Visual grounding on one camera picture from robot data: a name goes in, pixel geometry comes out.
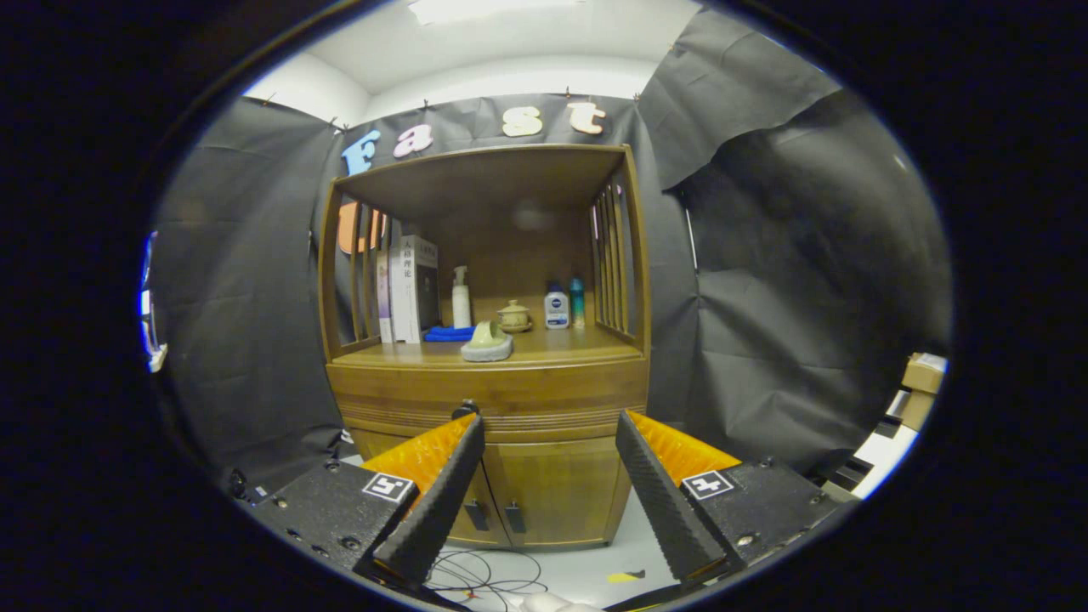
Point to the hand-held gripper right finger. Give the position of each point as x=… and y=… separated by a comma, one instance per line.
x=667, y=510

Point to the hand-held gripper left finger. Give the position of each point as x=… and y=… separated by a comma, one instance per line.
x=429, y=510

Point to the black drawer knob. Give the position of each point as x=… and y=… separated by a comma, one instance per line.
x=464, y=410

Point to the wooden drawer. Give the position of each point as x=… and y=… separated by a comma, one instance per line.
x=544, y=391

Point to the pale green dish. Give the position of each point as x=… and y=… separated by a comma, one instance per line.
x=487, y=347

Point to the wooden countertop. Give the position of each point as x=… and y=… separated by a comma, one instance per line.
x=578, y=347

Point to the wooden cabinet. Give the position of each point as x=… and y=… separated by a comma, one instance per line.
x=510, y=183

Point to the yellow tape piece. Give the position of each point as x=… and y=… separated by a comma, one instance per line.
x=625, y=577

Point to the blue folded cloth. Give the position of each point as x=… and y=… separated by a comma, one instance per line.
x=442, y=334

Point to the white pump bottle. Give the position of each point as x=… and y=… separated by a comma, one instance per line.
x=461, y=306

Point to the beige lidded teacup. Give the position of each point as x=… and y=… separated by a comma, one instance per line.
x=514, y=319

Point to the purple book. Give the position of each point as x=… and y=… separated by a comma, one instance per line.
x=382, y=297

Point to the white book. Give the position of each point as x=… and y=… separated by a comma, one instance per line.
x=395, y=293

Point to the grey portrait cover book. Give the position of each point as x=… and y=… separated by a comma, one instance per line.
x=425, y=289

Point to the teal bottle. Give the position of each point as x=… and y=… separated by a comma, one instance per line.
x=577, y=304

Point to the white lotion bottle blue cap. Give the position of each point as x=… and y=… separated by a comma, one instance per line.
x=557, y=312

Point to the cardboard box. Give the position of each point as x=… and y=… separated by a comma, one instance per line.
x=922, y=387

